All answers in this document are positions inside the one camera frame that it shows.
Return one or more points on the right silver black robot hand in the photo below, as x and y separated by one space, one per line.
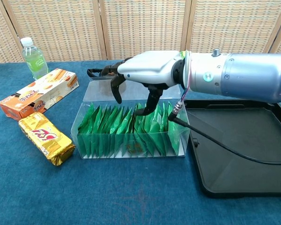
150 65

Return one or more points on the black plastic tray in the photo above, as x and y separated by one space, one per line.
236 178

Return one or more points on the green label water bottle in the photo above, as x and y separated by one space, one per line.
35 61

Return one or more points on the transparent plastic box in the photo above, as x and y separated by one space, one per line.
96 91

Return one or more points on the gold foil cracker pack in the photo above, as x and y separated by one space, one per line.
46 138

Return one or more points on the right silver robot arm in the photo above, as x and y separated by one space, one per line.
248 75

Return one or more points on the wooden rattan folding screen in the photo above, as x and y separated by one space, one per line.
142 28

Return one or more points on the orange white biscuit box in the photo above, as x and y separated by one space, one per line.
37 96

